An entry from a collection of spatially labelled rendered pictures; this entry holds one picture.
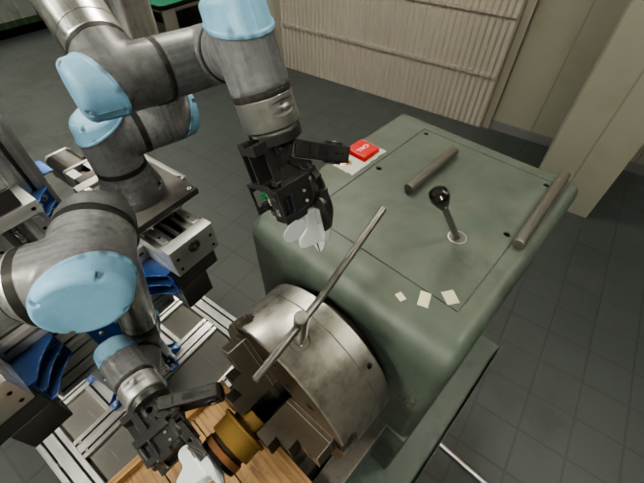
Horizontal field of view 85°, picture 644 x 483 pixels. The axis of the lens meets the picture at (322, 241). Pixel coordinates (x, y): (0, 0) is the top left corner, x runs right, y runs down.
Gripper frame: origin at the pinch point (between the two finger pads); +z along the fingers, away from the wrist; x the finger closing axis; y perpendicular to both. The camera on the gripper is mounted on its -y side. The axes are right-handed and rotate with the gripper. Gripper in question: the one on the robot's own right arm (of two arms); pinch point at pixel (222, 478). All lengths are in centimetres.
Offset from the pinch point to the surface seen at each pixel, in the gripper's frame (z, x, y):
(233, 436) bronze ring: -2.4, 4.0, -4.9
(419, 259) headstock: 3.3, 17.8, -46.1
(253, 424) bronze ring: -1.7, 3.0, -8.4
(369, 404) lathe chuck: 11.1, 6.8, -23.1
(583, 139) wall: 4, -54, -260
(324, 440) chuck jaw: 8.9, 4.3, -14.6
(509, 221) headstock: 11, 18, -67
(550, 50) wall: -53, -35, -335
